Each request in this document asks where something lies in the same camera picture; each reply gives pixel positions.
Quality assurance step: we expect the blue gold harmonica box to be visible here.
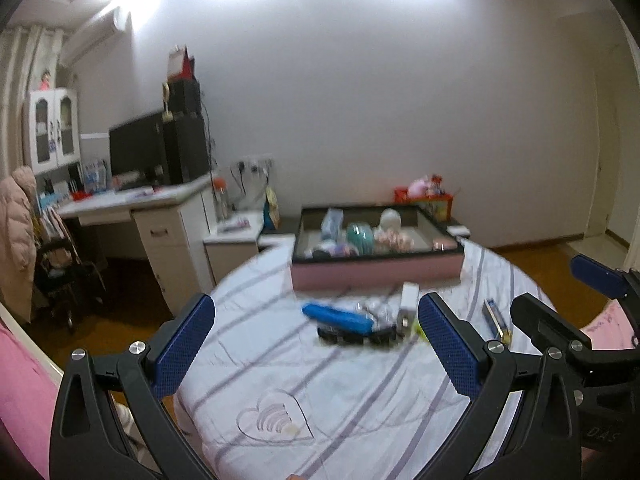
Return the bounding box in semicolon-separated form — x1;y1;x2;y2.
483;299;512;347

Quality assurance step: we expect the yellow highlighter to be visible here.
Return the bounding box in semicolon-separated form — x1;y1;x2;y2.
412;320;427;341

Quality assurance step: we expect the white power adapter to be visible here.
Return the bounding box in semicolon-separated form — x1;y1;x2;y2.
397;282;420;330

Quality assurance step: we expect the clear skull glass bottle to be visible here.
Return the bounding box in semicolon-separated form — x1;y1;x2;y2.
356;302;396;327

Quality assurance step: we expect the rose gold cylinder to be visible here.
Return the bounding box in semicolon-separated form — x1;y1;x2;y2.
432;237;458;252

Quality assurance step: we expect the blue plastic tool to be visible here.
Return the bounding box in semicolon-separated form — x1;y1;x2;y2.
302;302;374;336

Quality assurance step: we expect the white round lamp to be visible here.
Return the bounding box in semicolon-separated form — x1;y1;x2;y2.
378;208;402;233

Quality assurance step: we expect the teal tape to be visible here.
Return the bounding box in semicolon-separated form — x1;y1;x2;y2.
346;222;375;256

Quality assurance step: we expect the pink block donut toy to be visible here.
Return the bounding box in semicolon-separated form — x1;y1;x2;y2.
310;240;359;259

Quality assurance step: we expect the pink blanket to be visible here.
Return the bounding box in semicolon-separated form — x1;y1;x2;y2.
1;324;61;479

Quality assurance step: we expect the red toy crate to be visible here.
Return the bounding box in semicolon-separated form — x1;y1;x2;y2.
394;186;454;222

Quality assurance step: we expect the pink black storage box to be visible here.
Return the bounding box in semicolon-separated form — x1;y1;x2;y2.
290;204;464;292

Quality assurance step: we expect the striped white bed cover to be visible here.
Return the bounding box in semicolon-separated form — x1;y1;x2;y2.
171;236;557;480

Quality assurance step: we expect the white desk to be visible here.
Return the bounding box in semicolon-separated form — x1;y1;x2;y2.
58;174;217;314

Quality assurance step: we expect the white nightstand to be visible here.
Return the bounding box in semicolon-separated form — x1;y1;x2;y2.
204;211;264;285

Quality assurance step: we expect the pink puffer jacket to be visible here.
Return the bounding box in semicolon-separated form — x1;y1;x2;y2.
1;166;37;324

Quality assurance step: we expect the orange cap water bottle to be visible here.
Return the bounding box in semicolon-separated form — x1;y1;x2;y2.
212;177;231;221

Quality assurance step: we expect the black computer monitor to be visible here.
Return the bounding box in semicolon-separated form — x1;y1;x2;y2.
108;112;163;191

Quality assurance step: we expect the black computer tower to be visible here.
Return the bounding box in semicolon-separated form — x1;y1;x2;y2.
160;114;209;185

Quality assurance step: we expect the white glass door cabinet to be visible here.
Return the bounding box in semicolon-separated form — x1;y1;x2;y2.
23;88;80;176

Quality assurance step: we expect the black small speaker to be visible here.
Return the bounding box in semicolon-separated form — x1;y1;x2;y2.
163;79;202;114

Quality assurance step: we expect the pink figurine on cabinet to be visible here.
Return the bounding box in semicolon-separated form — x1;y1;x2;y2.
39;70;53;90

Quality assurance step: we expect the red desk calendar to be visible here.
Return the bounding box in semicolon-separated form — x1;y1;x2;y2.
167;46;194;81

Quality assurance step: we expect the beige curtain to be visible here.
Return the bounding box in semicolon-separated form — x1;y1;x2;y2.
0;24;65;178

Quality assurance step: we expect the white air conditioner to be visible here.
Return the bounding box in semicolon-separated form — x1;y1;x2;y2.
58;6;129;67

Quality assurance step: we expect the wall power outlet strip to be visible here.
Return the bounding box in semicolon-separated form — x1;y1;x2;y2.
234;154;273;174

